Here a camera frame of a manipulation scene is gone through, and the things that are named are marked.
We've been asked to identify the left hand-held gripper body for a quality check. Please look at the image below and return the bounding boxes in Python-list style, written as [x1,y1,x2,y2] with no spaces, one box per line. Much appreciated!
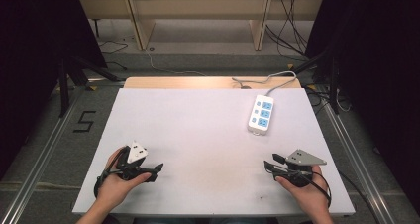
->
[115,140,149,182]

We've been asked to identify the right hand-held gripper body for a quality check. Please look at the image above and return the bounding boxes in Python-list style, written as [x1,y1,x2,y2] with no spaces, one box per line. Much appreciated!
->
[280,149,328,188]

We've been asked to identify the person's right hand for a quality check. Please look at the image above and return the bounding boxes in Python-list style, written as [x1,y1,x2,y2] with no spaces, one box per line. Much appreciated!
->
[274,165,332,215]

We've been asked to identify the person's left hand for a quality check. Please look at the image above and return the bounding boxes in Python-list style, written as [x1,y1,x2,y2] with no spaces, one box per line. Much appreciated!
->
[95,146,154,212]

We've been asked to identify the white power strip blue sockets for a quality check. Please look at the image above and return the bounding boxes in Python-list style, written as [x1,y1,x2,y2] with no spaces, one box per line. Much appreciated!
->
[247,94,275,136]

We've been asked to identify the white table cover board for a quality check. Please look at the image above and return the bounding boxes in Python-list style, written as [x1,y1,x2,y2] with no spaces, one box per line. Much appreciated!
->
[71,87,356,217]

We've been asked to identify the black metal stand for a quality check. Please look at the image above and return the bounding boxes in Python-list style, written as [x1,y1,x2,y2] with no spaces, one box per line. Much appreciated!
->
[56,54,124,119]
[291,48,342,116]

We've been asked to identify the wooden table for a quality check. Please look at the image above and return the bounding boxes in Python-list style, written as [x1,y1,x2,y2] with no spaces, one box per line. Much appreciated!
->
[123,76,302,90]

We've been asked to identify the dark curtain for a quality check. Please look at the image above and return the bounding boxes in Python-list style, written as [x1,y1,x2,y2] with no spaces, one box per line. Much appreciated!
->
[304,0,420,217]
[0,0,108,180]

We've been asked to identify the light wooden bench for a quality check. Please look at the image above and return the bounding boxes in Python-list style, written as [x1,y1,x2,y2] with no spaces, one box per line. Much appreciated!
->
[76,0,327,52]

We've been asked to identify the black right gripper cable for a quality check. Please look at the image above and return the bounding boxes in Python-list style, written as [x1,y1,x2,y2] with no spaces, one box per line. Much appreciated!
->
[290,168,379,224]

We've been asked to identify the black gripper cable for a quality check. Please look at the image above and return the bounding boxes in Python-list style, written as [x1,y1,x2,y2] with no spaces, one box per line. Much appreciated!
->
[93,146,131,199]
[290,168,379,224]

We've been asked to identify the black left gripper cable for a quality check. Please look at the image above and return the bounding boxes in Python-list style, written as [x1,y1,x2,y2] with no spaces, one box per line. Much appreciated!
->
[93,146,131,199]

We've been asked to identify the aluminium floor rail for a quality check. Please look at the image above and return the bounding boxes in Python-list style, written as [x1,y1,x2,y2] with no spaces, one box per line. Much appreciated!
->
[320,100,396,224]
[0,90,85,224]

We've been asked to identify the black and white floor cables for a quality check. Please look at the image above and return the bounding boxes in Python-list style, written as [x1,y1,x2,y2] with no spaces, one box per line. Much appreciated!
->
[304,84,353,115]

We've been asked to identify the grey power strip cable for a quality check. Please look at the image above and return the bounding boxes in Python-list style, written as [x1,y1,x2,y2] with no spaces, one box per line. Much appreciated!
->
[231,70,297,98]

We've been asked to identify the white floor cable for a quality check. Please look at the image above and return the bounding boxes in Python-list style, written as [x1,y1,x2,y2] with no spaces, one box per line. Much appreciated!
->
[144,48,208,77]

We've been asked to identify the thin black floor cable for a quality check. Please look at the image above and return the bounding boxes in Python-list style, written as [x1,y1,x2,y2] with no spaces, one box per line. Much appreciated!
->
[96,40,129,71]

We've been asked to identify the bundle of black floor cables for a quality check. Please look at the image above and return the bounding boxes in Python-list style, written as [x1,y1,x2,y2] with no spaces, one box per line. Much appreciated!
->
[264,0,311,63]

